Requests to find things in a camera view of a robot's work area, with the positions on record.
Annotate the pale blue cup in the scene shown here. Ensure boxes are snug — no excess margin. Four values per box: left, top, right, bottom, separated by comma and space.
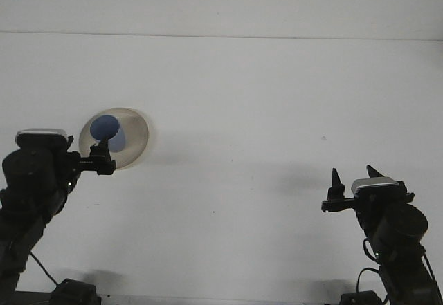
89, 115, 126, 154

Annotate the pale round plate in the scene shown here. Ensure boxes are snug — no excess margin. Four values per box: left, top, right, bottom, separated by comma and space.
78, 107, 154, 172

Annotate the dark platform edge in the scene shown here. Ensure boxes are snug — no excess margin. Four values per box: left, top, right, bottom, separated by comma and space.
13, 290, 53, 305

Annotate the pale grey camera box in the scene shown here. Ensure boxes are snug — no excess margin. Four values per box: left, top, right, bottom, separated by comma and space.
350, 176, 406, 196
15, 128, 69, 146

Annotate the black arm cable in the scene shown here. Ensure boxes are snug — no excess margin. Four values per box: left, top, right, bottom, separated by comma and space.
29, 251, 58, 287
356, 246, 443, 299

